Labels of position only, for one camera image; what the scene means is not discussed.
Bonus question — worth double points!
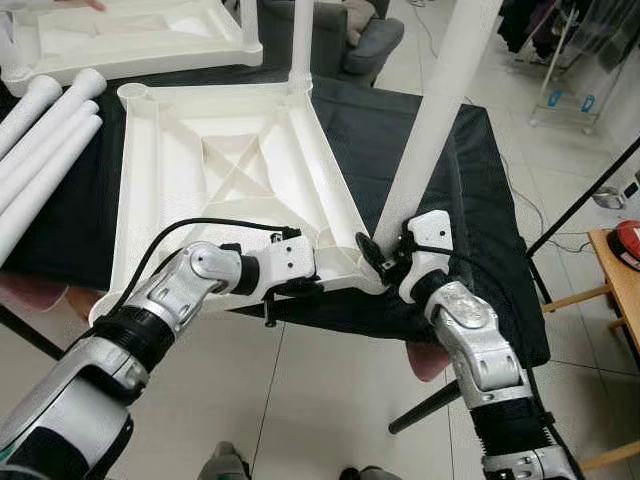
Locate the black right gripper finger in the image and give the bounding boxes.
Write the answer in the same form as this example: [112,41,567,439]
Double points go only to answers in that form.
[355,231,393,279]

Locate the white ribbed plastic table top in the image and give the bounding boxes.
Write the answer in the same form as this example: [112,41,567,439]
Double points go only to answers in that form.
[0,0,263,86]
[88,80,393,326]

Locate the person's bare hand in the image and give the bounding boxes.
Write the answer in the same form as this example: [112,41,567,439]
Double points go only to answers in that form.
[55,0,106,13]

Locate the black table cloth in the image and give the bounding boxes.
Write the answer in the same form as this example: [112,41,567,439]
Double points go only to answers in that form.
[0,60,551,369]

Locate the black metal table leg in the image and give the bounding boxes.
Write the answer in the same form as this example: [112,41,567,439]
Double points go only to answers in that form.
[0,305,51,361]
[388,378,463,436]

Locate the grey left robot foot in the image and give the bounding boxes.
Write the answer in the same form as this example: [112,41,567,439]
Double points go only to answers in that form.
[198,440,251,480]

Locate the grey robot foot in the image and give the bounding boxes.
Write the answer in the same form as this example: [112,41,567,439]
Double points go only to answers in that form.
[198,440,251,480]
[340,465,401,480]

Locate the grey right robot foot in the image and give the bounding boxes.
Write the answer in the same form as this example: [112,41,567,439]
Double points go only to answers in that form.
[340,465,401,480]

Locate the black tripod stand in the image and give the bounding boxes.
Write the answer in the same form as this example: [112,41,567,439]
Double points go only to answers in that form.
[525,140,640,256]

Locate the dark grey armchair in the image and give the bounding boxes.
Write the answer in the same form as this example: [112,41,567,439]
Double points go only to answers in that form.
[262,0,406,86]

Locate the wooden side table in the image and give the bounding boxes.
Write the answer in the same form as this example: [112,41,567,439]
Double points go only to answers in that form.
[545,228,640,471]

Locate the small metal bowl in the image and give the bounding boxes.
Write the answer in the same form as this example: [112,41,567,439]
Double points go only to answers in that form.
[593,185,626,209]

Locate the red round device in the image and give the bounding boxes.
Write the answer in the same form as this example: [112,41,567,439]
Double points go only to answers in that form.
[610,220,640,271]

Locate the beige armchair cushion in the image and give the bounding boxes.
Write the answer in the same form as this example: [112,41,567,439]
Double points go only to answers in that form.
[340,0,379,31]

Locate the pink trouser leg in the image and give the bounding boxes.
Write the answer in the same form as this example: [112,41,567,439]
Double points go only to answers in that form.
[0,275,76,313]

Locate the dark hanging clothes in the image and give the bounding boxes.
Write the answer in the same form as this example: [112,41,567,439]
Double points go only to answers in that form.
[497,0,640,61]

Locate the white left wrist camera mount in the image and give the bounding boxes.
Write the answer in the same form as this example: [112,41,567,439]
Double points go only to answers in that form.
[256,235,321,301]

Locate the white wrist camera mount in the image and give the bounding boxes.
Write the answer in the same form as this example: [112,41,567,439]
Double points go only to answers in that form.
[256,235,321,301]
[398,210,456,306]

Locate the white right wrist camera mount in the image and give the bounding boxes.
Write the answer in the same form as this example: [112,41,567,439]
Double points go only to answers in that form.
[398,210,456,306]

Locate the white wire rack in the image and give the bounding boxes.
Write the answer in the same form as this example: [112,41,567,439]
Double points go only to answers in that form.
[528,0,611,129]

